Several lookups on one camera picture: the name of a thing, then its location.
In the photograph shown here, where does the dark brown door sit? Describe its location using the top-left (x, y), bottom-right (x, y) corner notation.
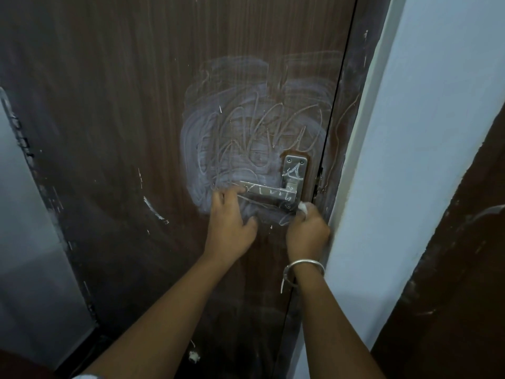
top-left (370, 102), bottom-right (505, 379)

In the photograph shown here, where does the person's left hand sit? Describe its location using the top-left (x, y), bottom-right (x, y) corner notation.
top-left (203, 186), bottom-right (259, 265)

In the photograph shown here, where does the silver metal door handle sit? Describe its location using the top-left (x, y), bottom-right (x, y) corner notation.
top-left (238, 154), bottom-right (308, 213)

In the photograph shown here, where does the person's right hand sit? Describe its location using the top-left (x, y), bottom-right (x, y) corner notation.
top-left (286, 201), bottom-right (331, 265)

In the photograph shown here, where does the silver bangle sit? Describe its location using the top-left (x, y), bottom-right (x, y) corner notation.
top-left (282, 259), bottom-right (326, 288)

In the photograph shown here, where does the brown wooden door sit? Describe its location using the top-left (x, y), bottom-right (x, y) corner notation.
top-left (0, 0), bottom-right (358, 379)

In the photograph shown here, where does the person's left forearm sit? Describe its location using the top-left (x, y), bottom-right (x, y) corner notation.
top-left (83, 252), bottom-right (234, 379)

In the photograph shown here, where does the person's right forearm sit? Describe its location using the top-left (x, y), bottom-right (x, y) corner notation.
top-left (294, 264), bottom-right (386, 379)

